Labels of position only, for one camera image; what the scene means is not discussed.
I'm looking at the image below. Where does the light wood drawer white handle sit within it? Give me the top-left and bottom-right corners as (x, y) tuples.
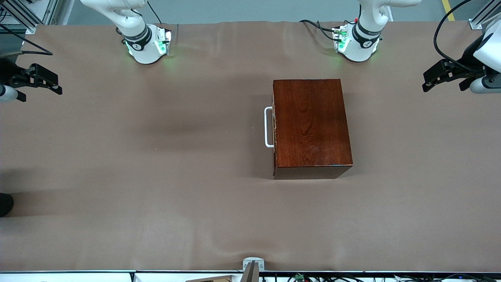
(265, 80), (278, 177)

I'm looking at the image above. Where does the aluminium profile bar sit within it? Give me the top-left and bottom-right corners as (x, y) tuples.
(469, 0), (501, 30)

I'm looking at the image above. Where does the black rounded object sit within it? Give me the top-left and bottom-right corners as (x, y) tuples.
(0, 193), (14, 217)

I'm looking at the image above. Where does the dark brown wooden cabinet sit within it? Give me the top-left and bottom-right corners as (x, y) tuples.
(272, 79), (353, 180)

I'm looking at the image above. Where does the brown cardboard piece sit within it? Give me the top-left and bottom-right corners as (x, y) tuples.
(185, 275), (235, 282)

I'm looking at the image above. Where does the grey metal clamp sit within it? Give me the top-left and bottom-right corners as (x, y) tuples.
(240, 257), (265, 282)

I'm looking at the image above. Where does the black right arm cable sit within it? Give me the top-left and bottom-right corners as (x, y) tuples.
(0, 23), (54, 56)

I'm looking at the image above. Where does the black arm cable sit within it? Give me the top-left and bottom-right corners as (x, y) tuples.
(433, 0), (486, 73)
(0, 23), (54, 56)

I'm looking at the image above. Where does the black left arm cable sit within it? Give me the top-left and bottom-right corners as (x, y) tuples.
(433, 0), (486, 73)

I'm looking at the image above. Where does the aluminium frame structure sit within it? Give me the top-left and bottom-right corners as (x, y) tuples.
(0, 0), (75, 35)

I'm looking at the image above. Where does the thin black base cable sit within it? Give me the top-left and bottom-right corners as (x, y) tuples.
(147, 0), (164, 25)

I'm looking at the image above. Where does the black base cable bundle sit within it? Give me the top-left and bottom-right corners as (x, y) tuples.
(299, 19), (342, 42)

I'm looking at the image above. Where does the white table edge rail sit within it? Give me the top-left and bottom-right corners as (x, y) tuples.
(0, 270), (240, 282)

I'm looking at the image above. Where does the black cable tangle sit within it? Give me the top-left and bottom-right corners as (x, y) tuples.
(261, 273), (501, 282)

